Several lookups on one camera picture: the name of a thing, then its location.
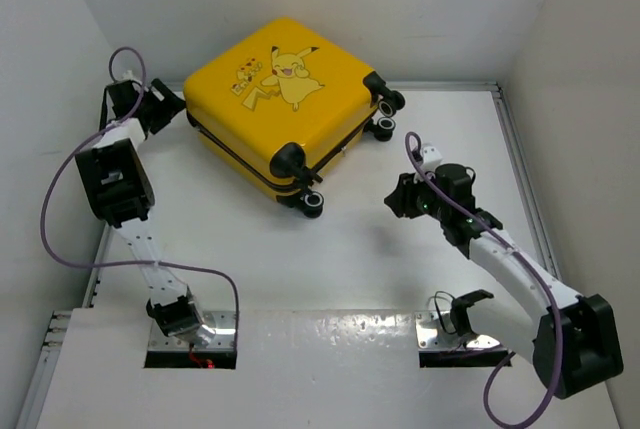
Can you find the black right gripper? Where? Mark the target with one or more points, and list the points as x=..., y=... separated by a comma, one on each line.
x=400, y=199

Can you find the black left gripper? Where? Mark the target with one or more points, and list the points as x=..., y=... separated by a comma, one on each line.
x=169, y=106

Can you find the yellow suitcase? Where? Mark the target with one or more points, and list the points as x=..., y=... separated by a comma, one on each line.
x=283, y=105

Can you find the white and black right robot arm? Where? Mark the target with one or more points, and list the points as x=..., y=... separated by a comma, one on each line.
x=571, y=340

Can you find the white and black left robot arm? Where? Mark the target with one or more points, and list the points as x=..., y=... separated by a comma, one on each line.
x=120, y=194

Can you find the white front platform board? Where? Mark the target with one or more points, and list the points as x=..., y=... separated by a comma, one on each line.
x=294, y=370

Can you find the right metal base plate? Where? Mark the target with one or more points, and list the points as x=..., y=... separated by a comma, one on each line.
x=435, y=333

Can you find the metal base plate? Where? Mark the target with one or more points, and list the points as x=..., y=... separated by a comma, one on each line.
x=435, y=333
x=217, y=335

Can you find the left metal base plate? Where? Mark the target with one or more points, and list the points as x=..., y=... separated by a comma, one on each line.
x=217, y=335

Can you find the aluminium frame rail left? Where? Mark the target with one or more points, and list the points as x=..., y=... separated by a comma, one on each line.
x=52, y=345

